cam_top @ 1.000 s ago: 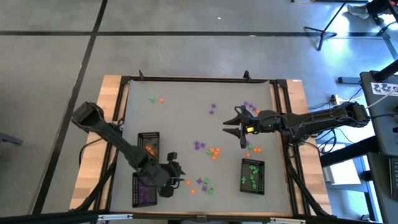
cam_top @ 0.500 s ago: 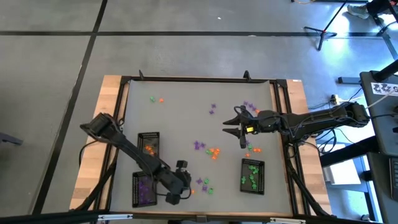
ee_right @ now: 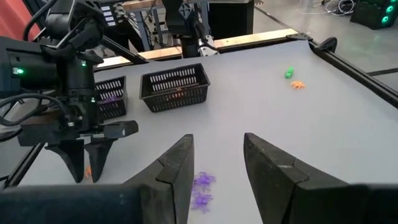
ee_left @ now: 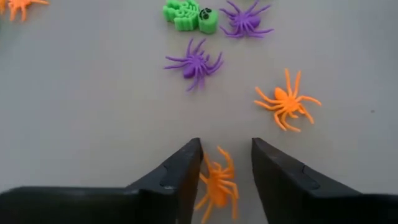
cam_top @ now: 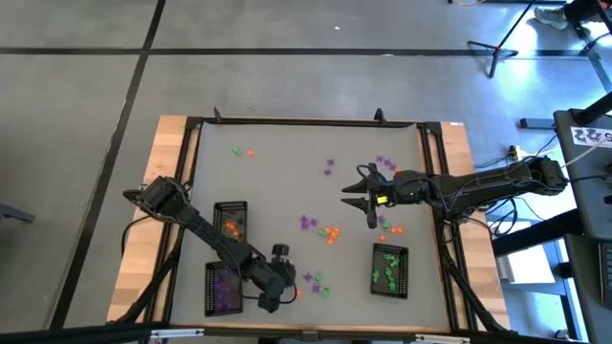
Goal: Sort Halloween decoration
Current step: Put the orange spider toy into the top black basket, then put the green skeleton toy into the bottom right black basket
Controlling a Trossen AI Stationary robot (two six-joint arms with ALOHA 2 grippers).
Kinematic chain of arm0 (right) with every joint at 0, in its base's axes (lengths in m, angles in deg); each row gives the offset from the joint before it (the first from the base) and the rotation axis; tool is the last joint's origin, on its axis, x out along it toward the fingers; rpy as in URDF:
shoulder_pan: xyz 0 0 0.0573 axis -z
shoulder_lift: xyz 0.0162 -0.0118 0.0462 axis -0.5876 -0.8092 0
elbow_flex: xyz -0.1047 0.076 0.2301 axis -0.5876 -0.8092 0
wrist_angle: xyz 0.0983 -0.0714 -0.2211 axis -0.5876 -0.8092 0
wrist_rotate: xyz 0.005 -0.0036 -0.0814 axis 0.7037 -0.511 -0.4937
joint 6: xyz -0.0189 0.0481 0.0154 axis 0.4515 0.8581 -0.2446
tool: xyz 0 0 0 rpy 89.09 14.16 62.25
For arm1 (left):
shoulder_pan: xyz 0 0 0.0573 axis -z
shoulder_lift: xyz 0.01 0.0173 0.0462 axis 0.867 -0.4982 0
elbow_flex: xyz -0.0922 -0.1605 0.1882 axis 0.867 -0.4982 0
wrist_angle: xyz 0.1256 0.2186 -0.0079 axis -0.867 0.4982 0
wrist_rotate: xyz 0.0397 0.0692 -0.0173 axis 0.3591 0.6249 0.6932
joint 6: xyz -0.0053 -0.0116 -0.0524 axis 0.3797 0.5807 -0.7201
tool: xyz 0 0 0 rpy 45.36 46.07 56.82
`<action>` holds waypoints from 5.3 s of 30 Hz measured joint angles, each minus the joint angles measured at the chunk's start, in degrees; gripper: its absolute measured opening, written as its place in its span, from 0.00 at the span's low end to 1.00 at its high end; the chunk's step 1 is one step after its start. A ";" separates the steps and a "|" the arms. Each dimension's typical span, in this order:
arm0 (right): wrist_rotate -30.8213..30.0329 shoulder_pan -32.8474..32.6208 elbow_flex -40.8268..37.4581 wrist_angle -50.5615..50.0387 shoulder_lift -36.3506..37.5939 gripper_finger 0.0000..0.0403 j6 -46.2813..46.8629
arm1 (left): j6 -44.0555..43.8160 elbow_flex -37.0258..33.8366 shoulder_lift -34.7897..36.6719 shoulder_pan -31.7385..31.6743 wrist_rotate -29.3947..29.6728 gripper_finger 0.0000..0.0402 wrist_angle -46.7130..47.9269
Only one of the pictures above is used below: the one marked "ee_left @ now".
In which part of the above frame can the purple plastic spider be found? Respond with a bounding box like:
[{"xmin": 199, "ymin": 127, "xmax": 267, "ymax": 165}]
[
  {"xmin": 164, "ymin": 37, "xmax": 224, "ymax": 93},
  {"xmin": 219, "ymin": 0, "xmax": 275, "ymax": 39}
]

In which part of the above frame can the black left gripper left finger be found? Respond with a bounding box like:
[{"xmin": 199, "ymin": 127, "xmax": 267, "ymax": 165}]
[{"xmin": 124, "ymin": 137, "xmax": 204, "ymax": 224}]

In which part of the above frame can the orange plastic spider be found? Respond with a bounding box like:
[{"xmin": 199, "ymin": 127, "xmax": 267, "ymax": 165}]
[
  {"xmin": 0, "ymin": 0, "xmax": 50, "ymax": 22},
  {"xmin": 253, "ymin": 68, "xmax": 323, "ymax": 133},
  {"xmin": 194, "ymin": 145, "xmax": 240, "ymax": 224}
]

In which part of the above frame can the green skeleton figure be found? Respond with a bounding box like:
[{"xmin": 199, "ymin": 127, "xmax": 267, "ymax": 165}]
[{"xmin": 162, "ymin": 0, "xmax": 220, "ymax": 35}]

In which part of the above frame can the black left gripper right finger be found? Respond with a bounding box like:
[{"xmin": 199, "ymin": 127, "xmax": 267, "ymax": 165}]
[{"xmin": 251, "ymin": 137, "xmax": 361, "ymax": 224}]

